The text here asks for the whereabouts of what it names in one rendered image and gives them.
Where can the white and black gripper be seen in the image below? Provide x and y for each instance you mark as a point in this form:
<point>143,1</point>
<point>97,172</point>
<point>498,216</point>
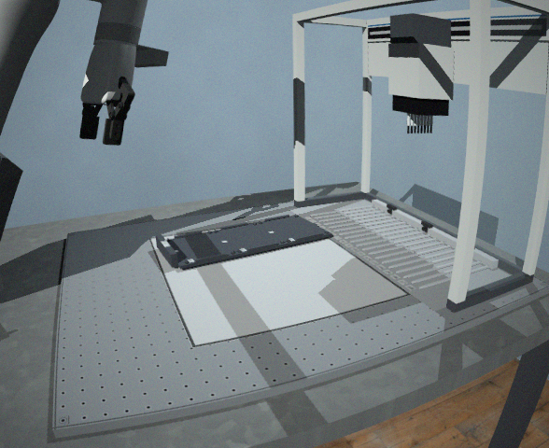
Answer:
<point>110,66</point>

